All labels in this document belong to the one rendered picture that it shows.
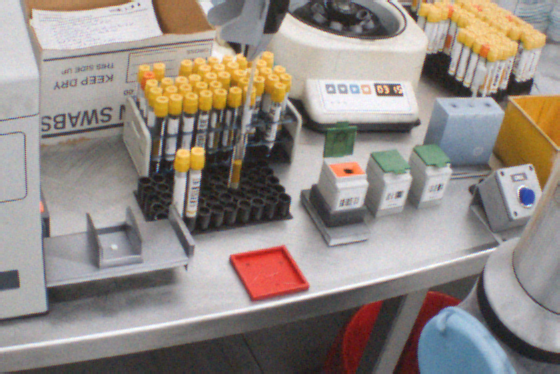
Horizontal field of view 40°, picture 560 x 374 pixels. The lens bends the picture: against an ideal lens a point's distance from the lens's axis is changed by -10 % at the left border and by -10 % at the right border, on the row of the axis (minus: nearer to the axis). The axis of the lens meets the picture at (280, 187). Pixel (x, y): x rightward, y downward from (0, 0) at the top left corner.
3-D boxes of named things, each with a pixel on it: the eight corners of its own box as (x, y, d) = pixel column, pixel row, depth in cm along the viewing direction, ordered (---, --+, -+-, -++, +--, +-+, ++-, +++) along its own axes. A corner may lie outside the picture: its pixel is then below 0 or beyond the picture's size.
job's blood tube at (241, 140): (228, 203, 101) (239, 135, 95) (224, 196, 102) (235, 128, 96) (238, 202, 102) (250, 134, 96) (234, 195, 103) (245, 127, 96)
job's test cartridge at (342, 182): (328, 225, 99) (339, 183, 96) (312, 199, 103) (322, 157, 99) (358, 220, 101) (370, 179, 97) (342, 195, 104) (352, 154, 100)
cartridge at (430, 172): (417, 209, 107) (430, 168, 103) (399, 187, 110) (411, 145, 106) (441, 204, 108) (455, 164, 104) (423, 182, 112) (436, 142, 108)
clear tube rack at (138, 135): (143, 185, 102) (147, 138, 97) (122, 139, 108) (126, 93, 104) (293, 163, 110) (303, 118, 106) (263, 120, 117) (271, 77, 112)
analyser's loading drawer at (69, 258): (16, 299, 80) (12, 264, 77) (5, 257, 85) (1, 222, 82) (192, 271, 89) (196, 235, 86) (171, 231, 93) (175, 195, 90)
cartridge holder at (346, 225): (328, 247, 99) (334, 223, 96) (298, 198, 105) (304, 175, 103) (368, 240, 101) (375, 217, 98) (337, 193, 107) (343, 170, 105)
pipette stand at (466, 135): (435, 180, 113) (454, 121, 106) (413, 150, 117) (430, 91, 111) (490, 175, 116) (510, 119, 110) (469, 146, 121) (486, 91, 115)
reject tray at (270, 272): (252, 301, 90) (253, 296, 89) (228, 259, 94) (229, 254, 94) (308, 290, 92) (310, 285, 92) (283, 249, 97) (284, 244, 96)
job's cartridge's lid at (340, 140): (329, 124, 96) (327, 121, 97) (323, 159, 99) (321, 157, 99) (359, 121, 98) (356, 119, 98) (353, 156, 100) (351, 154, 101)
